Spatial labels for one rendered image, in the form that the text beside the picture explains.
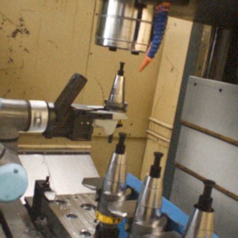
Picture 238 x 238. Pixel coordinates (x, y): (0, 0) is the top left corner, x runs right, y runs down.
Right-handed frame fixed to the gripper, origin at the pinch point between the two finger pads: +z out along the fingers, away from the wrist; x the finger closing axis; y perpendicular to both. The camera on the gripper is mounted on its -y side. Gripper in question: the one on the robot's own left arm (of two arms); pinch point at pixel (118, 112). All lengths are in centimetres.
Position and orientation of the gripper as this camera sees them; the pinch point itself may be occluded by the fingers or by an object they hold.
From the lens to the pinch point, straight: 97.9
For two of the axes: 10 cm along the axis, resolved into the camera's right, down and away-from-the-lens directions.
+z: 8.7, 0.3, 4.9
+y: -1.5, 9.7, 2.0
